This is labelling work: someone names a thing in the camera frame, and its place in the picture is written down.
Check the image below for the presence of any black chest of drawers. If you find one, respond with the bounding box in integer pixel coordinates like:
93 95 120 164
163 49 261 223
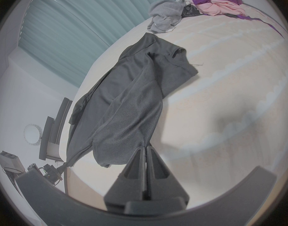
48 97 74 153

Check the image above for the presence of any black long-sleeved top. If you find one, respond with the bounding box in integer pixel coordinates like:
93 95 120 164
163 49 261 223
66 32 199 168

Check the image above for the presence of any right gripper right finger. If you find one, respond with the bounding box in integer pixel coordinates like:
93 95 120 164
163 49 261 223
147 146 190 204

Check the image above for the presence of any bed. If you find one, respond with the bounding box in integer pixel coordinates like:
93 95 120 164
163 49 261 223
64 0 288 209

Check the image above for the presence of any small black garment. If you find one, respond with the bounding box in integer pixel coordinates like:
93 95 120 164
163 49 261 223
181 4 202 18

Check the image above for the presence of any pink garment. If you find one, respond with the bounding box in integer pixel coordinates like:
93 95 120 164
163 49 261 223
196 1 247 18

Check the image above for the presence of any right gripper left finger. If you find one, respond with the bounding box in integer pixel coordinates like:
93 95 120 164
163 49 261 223
104 146 147 204

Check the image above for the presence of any blue-green curtain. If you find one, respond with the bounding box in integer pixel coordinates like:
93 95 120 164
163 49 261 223
40 0 182 49
18 0 109 89

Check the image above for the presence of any round white-framed mirror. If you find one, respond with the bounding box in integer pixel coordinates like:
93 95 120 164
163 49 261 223
24 124 42 146

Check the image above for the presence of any grey garment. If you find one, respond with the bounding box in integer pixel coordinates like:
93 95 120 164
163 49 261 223
147 0 187 34

